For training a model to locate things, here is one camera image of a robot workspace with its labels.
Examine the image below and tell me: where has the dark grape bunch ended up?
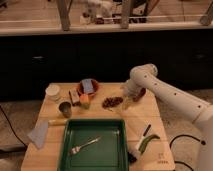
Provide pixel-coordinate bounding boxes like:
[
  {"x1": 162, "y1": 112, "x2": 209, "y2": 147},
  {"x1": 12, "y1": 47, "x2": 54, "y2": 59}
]
[{"x1": 102, "y1": 97, "x2": 123, "y2": 108}]

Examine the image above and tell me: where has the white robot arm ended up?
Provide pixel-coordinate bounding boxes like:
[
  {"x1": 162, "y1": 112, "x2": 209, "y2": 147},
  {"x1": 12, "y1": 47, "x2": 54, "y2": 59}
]
[{"x1": 123, "y1": 64, "x2": 213, "y2": 171}]

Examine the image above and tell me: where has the green plastic tray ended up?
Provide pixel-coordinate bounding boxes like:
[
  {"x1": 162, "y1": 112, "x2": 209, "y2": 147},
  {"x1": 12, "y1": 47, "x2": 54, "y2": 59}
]
[{"x1": 57, "y1": 119, "x2": 129, "y2": 171}]

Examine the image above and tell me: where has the dark red bowl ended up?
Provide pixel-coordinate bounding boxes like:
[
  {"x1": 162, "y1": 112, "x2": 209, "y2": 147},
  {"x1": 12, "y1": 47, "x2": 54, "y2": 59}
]
[{"x1": 133, "y1": 88, "x2": 146, "y2": 102}]

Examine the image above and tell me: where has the blue sponge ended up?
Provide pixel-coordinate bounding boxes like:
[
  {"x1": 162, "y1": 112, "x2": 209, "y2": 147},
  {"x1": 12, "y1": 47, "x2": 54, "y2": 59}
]
[{"x1": 82, "y1": 79, "x2": 94, "y2": 94}]

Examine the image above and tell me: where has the orange yellow fruit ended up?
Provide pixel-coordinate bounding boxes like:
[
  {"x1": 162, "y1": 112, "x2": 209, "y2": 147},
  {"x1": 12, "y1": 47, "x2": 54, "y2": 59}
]
[{"x1": 80, "y1": 94, "x2": 90, "y2": 109}]

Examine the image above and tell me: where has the brown block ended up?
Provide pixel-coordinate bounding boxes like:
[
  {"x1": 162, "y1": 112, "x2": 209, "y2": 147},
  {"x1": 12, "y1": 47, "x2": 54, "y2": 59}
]
[{"x1": 69, "y1": 90, "x2": 80, "y2": 106}]

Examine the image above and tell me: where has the green cucumber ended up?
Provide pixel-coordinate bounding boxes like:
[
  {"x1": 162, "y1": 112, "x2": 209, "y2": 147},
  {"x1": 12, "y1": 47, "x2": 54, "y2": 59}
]
[{"x1": 139, "y1": 134, "x2": 160, "y2": 155}]

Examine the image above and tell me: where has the grey metal cup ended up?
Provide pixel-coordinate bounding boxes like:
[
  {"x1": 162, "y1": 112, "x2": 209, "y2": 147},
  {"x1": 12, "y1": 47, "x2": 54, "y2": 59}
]
[{"x1": 59, "y1": 102, "x2": 72, "y2": 118}]

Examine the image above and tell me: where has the white black peeler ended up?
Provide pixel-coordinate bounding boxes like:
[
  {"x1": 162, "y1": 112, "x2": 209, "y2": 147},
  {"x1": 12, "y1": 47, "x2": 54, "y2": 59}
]
[{"x1": 128, "y1": 125, "x2": 151, "y2": 164}]

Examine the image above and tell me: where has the white cup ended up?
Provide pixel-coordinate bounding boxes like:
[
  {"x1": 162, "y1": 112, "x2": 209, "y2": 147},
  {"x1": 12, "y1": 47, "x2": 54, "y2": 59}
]
[{"x1": 45, "y1": 84, "x2": 60, "y2": 101}]

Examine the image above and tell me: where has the silver metal fork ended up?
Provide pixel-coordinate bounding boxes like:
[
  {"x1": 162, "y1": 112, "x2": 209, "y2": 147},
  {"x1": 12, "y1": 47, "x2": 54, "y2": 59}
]
[{"x1": 70, "y1": 137, "x2": 101, "y2": 155}]

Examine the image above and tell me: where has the black cable right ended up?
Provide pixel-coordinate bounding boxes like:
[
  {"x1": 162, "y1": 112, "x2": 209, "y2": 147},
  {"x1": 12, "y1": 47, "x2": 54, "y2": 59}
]
[{"x1": 168, "y1": 133, "x2": 203, "y2": 171}]

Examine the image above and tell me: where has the black cable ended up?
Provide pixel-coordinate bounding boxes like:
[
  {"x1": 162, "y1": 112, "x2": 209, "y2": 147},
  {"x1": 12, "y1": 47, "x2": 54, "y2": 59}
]
[
  {"x1": 168, "y1": 133, "x2": 203, "y2": 171},
  {"x1": 0, "y1": 105, "x2": 28, "y2": 148}
]

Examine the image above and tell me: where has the spatula with wooden handle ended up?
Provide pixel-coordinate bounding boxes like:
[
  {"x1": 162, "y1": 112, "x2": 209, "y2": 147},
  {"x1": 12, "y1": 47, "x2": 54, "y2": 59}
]
[{"x1": 27, "y1": 119, "x2": 67, "y2": 149}]

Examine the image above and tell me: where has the black cable left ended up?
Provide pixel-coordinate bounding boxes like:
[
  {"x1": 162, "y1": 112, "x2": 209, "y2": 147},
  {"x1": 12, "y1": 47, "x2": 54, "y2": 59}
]
[{"x1": 0, "y1": 105, "x2": 28, "y2": 148}]

